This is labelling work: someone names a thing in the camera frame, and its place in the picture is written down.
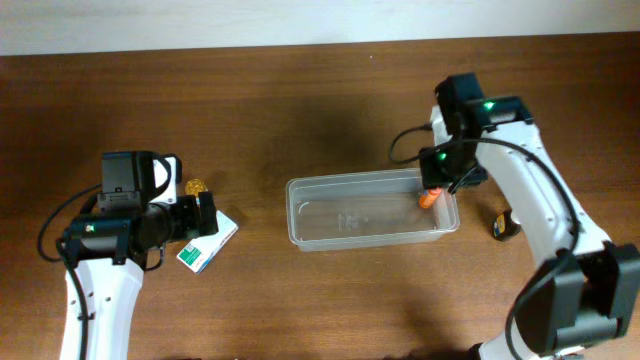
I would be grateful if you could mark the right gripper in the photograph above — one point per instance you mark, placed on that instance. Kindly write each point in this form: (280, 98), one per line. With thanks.
(439, 179)

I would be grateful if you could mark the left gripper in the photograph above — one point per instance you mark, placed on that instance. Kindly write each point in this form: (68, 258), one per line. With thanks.
(205, 214)

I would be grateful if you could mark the orange tube white cap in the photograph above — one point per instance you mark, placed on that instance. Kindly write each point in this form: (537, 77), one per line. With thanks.
(429, 197)

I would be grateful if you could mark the small jar gold lid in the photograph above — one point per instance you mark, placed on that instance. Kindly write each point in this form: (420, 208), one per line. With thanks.
(195, 187)

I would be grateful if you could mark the white green medicine box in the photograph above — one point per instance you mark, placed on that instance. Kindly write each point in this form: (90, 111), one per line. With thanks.
(199, 252)

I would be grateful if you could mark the dark bottle white cap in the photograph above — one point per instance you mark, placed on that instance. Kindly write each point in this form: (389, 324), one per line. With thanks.
(505, 226)

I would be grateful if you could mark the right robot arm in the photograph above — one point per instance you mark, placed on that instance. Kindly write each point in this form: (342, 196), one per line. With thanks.
(585, 287)

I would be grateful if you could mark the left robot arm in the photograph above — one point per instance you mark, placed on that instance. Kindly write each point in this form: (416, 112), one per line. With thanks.
(135, 210)

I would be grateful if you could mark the clear plastic container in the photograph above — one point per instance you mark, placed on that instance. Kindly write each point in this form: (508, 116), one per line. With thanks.
(366, 209)

